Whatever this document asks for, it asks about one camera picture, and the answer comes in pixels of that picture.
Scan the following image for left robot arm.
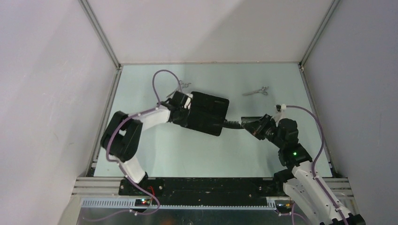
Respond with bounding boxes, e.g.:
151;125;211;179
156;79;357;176
100;91;193;195

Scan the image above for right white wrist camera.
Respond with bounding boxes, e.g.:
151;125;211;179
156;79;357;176
273;104;287;121

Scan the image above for right aluminium frame post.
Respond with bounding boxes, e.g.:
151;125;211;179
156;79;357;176
299;0;341;71

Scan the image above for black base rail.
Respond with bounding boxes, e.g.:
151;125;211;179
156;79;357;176
119;177;299;208

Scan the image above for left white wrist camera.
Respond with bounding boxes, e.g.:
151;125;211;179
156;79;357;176
183;93;193;110

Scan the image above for black zippered tool case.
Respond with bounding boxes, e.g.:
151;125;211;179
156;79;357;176
180;91;230;136

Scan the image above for black handled comb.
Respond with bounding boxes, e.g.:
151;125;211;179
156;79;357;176
222;120;244;129

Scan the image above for left aluminium frame post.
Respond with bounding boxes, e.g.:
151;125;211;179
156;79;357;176
78;0;121;70

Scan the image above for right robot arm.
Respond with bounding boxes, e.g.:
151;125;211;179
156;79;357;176
241;114;366;225

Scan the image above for left silver scissors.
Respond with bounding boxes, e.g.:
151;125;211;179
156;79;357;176
166;80;191;98

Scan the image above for aluminium frame post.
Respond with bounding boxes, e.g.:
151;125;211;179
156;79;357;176
299;0;341;71
78;0;121;70

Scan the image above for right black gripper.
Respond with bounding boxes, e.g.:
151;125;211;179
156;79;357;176
241;114;284;149

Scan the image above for silver scissors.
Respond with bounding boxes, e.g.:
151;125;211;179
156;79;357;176
242;86;269;96
166;80;191;98

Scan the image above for right silver scissors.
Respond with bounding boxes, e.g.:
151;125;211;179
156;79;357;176
242;86;269;96

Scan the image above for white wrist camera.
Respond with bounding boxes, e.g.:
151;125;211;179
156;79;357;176
183;93;193;110
273;104;287;121

